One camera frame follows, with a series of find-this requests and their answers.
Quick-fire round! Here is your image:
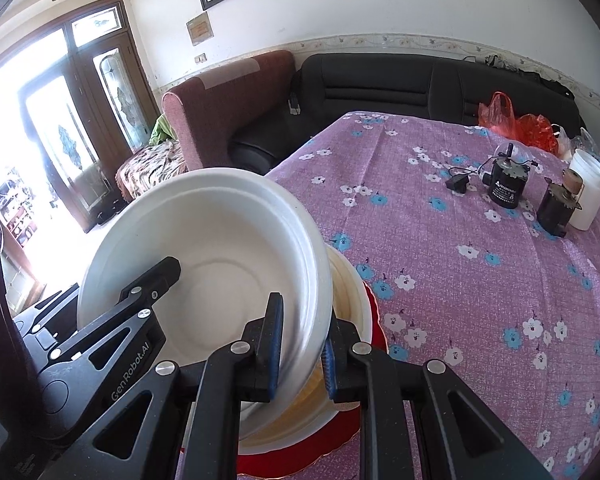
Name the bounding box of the red wedding plate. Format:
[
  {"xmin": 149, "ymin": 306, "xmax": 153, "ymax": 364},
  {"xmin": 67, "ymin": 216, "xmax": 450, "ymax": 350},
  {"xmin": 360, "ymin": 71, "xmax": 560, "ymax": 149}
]
[{"xmin": 176, "ymin": 282, "xmax": 389, "ymax": 478}]

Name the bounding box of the cream ribbed bowl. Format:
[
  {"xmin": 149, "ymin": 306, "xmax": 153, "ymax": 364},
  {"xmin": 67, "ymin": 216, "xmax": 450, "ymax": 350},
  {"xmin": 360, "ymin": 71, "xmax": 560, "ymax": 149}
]
[{"xmin": 239, "ymin": 245, "xmax": 374, "ymax": 456}]

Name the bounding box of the white bowl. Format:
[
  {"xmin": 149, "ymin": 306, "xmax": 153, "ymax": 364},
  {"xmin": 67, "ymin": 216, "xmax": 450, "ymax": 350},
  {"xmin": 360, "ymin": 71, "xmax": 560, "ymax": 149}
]
[{"xmin": 76, "ymin": 168, "xmax": 332, "ymax": 438}]

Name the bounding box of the purple floral tablecloth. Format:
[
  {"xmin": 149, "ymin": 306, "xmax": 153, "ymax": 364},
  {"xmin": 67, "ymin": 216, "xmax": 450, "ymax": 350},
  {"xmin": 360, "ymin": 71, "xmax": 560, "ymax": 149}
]
[{"xmin": 174, "ymin": 109, "xmax": 600, "ymax": 480}]

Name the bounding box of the patterned cushion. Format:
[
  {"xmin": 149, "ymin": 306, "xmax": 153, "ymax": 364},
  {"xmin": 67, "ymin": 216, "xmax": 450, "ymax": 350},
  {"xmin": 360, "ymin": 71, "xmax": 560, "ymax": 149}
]
[{"xmin": 116, "ymin": 141, "xmax": 187, "ymax": 203}]

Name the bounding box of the black power plug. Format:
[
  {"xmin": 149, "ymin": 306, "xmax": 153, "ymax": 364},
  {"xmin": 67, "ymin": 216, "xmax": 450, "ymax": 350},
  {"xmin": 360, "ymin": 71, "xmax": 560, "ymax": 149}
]
[{"xmin": 445, "ymin": 174, "xmax": 469, "ymax": 195}]

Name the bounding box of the black cylindrical motor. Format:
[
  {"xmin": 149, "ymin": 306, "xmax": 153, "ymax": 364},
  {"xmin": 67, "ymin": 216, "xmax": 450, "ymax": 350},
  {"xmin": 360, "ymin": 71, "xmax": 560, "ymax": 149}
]
[{"xmin": 481, "ymin": 142, "xmax": 538, "ymax": 210}]

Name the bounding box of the wooden glass door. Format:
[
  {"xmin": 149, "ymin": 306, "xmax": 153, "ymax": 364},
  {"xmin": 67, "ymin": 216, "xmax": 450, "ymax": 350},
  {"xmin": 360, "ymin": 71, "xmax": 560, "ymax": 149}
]
[{"xmin": 0, "ymin": 0, "xmax": 158, "ymax": 231}]

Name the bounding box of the brown thread spool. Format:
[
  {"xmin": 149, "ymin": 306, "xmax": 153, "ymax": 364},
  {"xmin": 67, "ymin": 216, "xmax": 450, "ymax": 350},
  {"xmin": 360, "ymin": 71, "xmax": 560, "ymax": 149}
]
[{"xmin": 562, "ymin": 168, "xmax": 583, "ymax": 196}]

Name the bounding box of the white plastic jar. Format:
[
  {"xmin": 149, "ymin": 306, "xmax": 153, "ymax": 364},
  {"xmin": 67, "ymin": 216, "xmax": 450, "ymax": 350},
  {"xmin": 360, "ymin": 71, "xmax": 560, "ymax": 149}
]
[{"xmin": 569, "ymin": 148, "xmax": 600, "ymax": 231}]

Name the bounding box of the maroon armchair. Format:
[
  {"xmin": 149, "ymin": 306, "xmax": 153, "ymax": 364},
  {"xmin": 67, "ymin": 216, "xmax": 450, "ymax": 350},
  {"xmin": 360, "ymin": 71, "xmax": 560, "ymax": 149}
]
[{"xmin": 161, "ymin": 50, "xmax": 296, "ymax": 171}]

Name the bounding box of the red plastic bag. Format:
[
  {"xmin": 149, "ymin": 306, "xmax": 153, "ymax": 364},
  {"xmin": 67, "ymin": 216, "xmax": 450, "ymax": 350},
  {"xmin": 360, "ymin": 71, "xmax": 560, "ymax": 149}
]
[{"xmin": 478, "ymin": 91, "xmax": 558, "ymax": 155}]

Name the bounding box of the black sofa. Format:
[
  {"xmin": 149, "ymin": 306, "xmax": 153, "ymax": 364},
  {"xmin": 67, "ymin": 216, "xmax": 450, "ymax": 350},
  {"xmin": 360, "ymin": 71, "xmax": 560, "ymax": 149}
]
[{"xmin": 228, "ymin": 53, "xmax": 585, "ymax": 174}]

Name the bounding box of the small wall plaque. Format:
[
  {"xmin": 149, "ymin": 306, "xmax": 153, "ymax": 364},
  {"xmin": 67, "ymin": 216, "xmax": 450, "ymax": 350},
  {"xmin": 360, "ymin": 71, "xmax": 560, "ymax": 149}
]
[{"xmin": 186, "ymin": 12, "xmax": 214, "ymax": 46}]

